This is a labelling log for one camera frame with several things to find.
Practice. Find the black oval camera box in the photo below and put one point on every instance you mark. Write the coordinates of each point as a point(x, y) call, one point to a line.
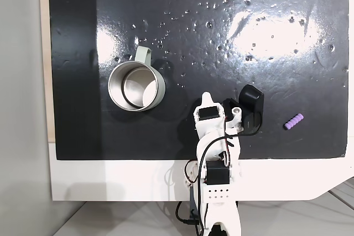
point(250, 100)

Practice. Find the black mat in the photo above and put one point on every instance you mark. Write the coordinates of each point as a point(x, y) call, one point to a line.
point(193, 39)

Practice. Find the purple ribbed pen grip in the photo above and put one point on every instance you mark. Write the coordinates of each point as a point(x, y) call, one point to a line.
point(294, 121)

